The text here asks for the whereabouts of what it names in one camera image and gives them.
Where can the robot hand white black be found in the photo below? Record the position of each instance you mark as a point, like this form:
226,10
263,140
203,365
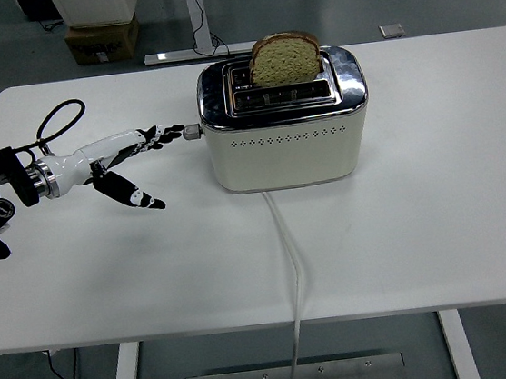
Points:
80,161

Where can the cream and chrome toaster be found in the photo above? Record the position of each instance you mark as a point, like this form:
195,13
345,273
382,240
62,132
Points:
286,158

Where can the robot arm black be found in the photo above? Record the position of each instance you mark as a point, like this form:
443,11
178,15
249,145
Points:
3,167

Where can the brown cardboard box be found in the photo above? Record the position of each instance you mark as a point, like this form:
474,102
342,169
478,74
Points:
103,37

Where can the white plastic container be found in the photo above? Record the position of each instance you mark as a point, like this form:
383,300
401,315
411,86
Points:
95,4

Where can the black box on floor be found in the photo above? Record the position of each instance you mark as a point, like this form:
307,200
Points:
38,6

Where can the white desk leg with foot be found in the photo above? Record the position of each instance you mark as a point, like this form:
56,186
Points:
195,13

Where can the brown bread slice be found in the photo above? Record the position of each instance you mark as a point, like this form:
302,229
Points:
284,62

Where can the small grey floor plate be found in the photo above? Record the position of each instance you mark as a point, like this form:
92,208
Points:
391,30

